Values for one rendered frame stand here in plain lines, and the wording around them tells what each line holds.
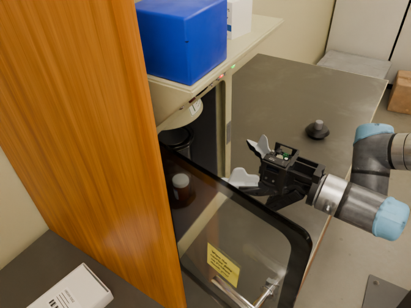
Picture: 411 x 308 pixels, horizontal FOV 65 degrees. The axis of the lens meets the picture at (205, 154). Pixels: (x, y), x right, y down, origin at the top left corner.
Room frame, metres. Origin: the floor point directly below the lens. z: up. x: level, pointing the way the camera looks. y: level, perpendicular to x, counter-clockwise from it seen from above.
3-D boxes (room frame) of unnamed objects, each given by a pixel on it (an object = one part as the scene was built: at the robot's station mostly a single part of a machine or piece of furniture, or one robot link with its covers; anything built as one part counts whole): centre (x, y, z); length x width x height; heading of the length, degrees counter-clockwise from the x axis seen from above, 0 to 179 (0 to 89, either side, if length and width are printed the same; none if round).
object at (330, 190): (0.41, -0.24, 1.24); 0.08 x 0.05 x 0.08; 145
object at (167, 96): (0.54, -0.03, 1.46); 0.32 x 0.11 x 0.10; 145
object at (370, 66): (2.84, -1.47, 0.17); 0.60 x 0.42 x 0.33; 53
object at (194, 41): (0.45, 0.03, 1.56); 0.10 x 0.10 x 0.09; 55
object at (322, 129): (0.98, -0.44, 0.97); 0.09 x 0.09 x 0.07
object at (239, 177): (0.47, -0.06, 1.25); 0.09 x 0.03 x 0.06; 91
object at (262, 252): (0.33, -0.02, 1.19); 0.30 x 0.01 x 0.40; 45
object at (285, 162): (0.46, -0.17, 1.25); 0.12 x 0.08 x 0.09; 55
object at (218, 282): (0.25, -0.05, 1.20); 0.10 x 0.05 x 0.03; 45
